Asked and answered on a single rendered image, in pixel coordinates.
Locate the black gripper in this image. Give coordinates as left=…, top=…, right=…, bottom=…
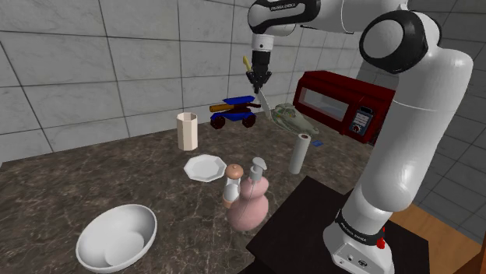
left=245, top=50, right=273, bottom=93

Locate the yellow handled knife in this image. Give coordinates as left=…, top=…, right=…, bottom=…
left=242, top=54, right=274, bottom=120

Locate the blue toy car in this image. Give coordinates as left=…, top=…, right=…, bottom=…
left=209, top=95, right=263, bottom=130

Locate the pale green animal skull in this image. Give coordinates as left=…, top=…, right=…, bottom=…
left=269, top=102, right=321, bottom=136

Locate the red microwave oven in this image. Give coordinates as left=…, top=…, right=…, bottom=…
left=292, top=69, right=397, bottom=145

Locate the white paper towel roll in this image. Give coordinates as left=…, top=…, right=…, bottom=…
left=287, top=132, right=312, bottom=175

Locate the cream octagonal cup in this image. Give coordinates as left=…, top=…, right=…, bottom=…
left=175, top=111, right=199, bottom=152

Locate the white octagonal plate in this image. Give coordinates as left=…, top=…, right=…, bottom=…
left=183, top=153, right=228, bottom=184

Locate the white wooden-topped pepper mill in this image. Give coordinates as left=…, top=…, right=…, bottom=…
left=221, top=163, right=245, bottom=209

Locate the pink soap dispenser bottle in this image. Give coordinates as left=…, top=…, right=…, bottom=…
left=226, top=156, right=270, bottom=233

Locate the dark robot stand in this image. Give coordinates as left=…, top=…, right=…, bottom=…
left=238, top=175, right=431, bottom=274

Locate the white bowl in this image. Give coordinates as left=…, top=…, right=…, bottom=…
left=75, top=203, right=159, bottom=274

